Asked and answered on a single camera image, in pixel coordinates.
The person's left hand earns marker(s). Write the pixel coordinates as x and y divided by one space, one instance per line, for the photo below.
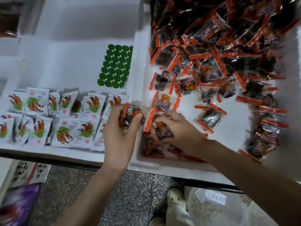
120 141

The person's right white shoe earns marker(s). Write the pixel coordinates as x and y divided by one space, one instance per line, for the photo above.
176 197

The person's right forearm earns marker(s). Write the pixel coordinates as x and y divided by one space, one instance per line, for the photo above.
249 181

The green leaf-pattern sheet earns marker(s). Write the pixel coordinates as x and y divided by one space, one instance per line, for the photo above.
116 66

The white red printed carton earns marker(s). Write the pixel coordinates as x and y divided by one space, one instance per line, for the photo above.
30 172

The person's left white shoe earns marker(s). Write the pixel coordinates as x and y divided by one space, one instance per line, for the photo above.
156 220

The purple packet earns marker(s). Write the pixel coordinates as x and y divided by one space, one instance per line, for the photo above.
16 207

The person's white shoe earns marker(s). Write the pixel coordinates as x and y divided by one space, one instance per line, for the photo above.
176 197
156 220

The pile of white printed packets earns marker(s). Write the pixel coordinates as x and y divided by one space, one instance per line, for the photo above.
61 129

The pile of dark red packets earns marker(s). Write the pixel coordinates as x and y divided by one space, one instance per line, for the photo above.
207 40

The white foam slab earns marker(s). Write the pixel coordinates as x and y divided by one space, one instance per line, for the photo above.
4 179

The clear round plastic tub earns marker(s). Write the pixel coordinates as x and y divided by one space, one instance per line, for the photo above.
216 209

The person's left forearm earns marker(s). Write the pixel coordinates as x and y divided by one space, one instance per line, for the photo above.
91 200

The person's beige trousers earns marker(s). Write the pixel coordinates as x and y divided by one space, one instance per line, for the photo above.
177 216

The dark red snack packet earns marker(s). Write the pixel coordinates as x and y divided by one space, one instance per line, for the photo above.
162 132
130 112

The person's right hand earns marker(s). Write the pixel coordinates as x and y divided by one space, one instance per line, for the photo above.
182 133

